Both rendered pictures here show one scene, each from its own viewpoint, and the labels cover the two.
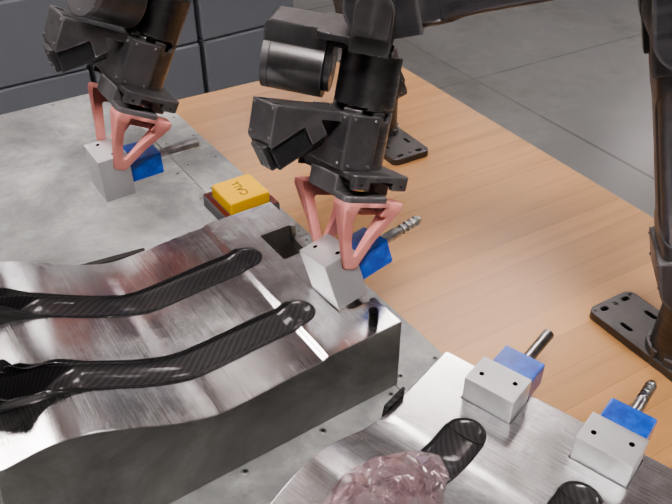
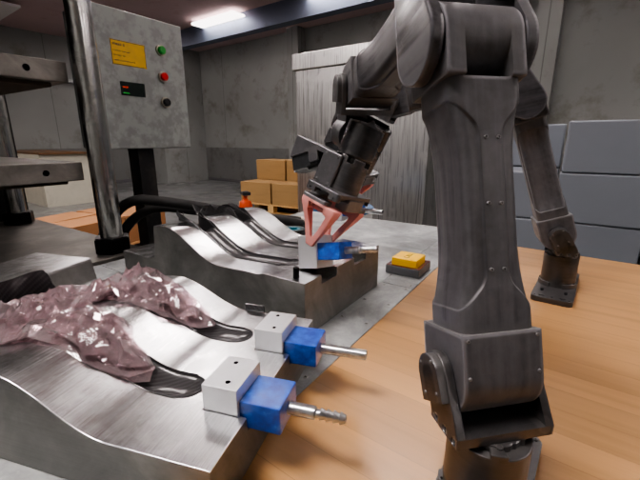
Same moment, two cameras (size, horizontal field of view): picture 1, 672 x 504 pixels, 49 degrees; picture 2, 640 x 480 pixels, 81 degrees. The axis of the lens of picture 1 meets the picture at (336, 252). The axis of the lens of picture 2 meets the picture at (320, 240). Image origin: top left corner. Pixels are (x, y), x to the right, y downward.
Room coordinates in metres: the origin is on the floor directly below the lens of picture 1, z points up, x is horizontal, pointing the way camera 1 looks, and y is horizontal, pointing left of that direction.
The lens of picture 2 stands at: (0.36, -0.56, 1.10)
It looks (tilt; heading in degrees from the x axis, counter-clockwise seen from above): 15 degrees down; 68
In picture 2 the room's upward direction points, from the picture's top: straight up
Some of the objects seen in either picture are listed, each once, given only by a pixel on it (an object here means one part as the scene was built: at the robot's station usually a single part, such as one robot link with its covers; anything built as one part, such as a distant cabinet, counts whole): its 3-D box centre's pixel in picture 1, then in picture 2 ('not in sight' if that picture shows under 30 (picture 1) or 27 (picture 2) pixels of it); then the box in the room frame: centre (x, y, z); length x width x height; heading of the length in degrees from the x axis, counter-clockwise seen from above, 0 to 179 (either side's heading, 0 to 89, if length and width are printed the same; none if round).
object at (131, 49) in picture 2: not in sight; (151, 241); (0.29, 0.92, 0.74); 0.30 x 0.22 x 1.47; 34
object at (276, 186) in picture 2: not in sight; (286, 186); (2.14, 5.17, 0.39); 1.33 x 0.95 x 0.78; 122
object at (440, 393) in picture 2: not in sight; (483, 390); (0.58, -0.37, 0.90); 0.09 x 0.06 x 0.06; 169
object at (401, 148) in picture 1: (378, 113); (559, 270); (1.09, -0.07, 0.84); 0.20 x 0.07 x 0.08; 31
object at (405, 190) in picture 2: not in sight; (381, 151); (2.58, 3.06, 0.97); 1.50 x 1.20 x 1.93; 122
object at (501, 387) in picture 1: (518, 369); (312, 347); (0.50, -0.18, 0.86); 0.13 x 0.05 x 0.05; 141
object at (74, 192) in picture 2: not in sight; (44, 174); (-1.76, 8.19, 0.45); 2.62 x 0.84 x 0.90; 121
